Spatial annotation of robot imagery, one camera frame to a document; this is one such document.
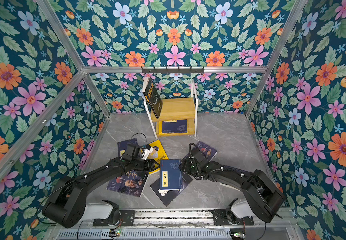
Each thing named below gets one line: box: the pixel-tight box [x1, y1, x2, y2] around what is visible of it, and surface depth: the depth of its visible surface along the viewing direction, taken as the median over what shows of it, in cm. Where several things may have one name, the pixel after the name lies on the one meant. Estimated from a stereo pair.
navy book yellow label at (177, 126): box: [162, 119, 188, 133], surface depth 106 cm
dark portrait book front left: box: [106, 169, 149, 197], surface depth 85 cm
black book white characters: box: [150, 171, 193, 207], surface depth 82 cm
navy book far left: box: [117, 138, 138, 158], surface depth 103 cm
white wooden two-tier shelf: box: [143, 79, 198, 140], surface depth 104 cm
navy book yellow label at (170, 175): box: [159, 159, 183, 190], surface depth 88 cm
